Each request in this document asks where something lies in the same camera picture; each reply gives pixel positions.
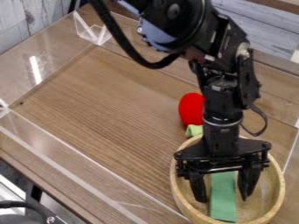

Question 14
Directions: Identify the red plush ball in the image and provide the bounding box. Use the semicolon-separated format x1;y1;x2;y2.
179;93;204;126

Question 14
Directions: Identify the clear acrylic enclosure wall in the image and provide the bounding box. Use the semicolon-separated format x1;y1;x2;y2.
0;17;299;224

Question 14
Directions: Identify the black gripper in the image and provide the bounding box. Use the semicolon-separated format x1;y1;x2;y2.
174;138;273;203

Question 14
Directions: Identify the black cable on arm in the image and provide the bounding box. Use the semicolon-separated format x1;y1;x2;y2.
88;0;184;70

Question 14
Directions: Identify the green rectangular block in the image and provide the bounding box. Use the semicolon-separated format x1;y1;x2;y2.
210;171;238;222

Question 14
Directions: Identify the brown wooden bowl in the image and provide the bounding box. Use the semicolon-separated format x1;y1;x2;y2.
170;131;286;224

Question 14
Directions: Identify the clear acrylic corner bracket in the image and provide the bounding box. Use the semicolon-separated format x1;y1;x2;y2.
72;11;112;46

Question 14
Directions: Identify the black table frame bracket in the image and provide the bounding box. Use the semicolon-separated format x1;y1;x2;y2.
24;183;68;224

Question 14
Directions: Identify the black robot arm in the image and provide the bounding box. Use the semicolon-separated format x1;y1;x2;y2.
90;0;271;203

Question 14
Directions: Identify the black cable bottom left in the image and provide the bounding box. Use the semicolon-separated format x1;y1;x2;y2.
0;200;54;224

